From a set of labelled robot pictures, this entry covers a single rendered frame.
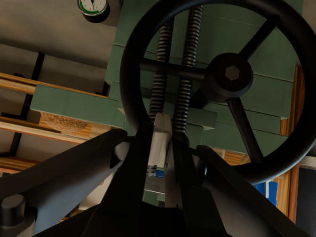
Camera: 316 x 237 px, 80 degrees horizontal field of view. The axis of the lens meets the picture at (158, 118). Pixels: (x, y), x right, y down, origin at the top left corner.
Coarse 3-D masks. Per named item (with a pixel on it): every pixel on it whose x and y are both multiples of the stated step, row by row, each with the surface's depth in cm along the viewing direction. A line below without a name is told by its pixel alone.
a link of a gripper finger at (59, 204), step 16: (80, 144) 10; (96, 144) 11; (112, 144) 11; (48, 160) 8; (64, 160) 8; (80, 160) 9; (96, 160) 10; (112, 160) 13; (16, 176) 7; (32, 176) 7; (48, 176) 7; (64, 176) 8; (80, 176) 9; (96, 176) 10; (0, 192) 6; (16, 192) 6; (32, 192) 6; (48, 192) 7; (64, 192) 8; (80, 192) 9; (32, 208) 7; (48, 208) 7; (64, 208) 8; (48, 224) 8
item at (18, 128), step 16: (0, 80) 224; (16, 80) 232; (32, 80) 227; (32, 96) 272; (0, 128) 221; (16, 128) 223; (32, 128) 216; (48, 128) 224; (16, 144) 260; (0, 160) 222; (16, 160) 237; (32, 160) 254
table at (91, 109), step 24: (48, 96) 43; (72, 96) 43; (96, 96) 43; (120, 96) 34; (96, 120) 43; (120, 120) 43; (192, 120) 34; (216, 120) 34; (216, 144) 43; (240, 144) 43; (264, 144) 43
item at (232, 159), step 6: (42, 120) 58; (42, 126) 57; (48, 126) 57; (90, 126) 58; (72, 132) 57; (78, 132) 57; (84, 132) 58; (90, 132) 58; (228, 156) 58; (234, 156) 58; (240, 156) 58; (228, 162) 58; (234, 162) 58
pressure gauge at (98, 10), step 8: (80, 0) 39; (88, 0) 39; (96, 0) 39; (104, 0) 39; (80, 8) 39; (88, 8) 39; (96, 8) 39; (104, 8) 39; (88, 16) 39; (96, 16) 39; (104, 16) 40
